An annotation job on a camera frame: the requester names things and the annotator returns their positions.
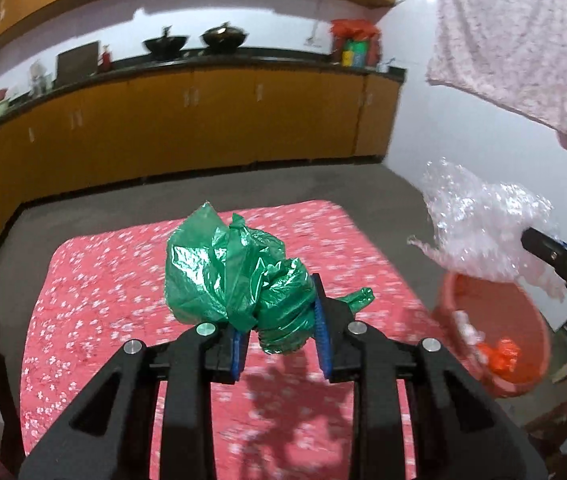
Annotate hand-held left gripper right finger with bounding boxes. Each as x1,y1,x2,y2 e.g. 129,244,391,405
311,272,549,480

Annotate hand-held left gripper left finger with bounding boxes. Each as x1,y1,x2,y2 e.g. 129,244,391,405
18,322,252,480

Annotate orange plastic basket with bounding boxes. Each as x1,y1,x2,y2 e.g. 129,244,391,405
433,272,551,400

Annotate clear bubble wrap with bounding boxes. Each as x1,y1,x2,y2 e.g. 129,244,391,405
407,157,564,302

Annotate green plastic bag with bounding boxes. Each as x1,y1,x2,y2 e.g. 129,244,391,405
165,201,375,356

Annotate white plastic bag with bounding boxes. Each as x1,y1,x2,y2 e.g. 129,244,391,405
453,310,487,346

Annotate orange plastic bag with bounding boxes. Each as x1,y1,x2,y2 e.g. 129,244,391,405
478,337,521,376

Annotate red floral tablecloth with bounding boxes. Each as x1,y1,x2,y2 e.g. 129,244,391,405
20,200,444,480

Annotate pink floral hanging cloth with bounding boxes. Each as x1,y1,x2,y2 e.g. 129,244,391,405
426,0,567,183

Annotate wooden lower kitchen cabinets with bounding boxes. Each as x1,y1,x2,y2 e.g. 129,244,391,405
0,54,407,262

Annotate green yellow packets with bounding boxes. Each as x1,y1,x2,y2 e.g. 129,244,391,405
341,39,368,67

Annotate red plastic bag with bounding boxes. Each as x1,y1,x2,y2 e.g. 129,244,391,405
330,18,381,67

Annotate black wok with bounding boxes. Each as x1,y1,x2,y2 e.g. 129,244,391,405
142,27,190,59
200,21,249,52

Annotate brown cutting board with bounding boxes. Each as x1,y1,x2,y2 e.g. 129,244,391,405
56,41,100,81

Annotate wall socket with cable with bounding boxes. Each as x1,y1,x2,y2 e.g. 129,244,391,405
305,0,330,47

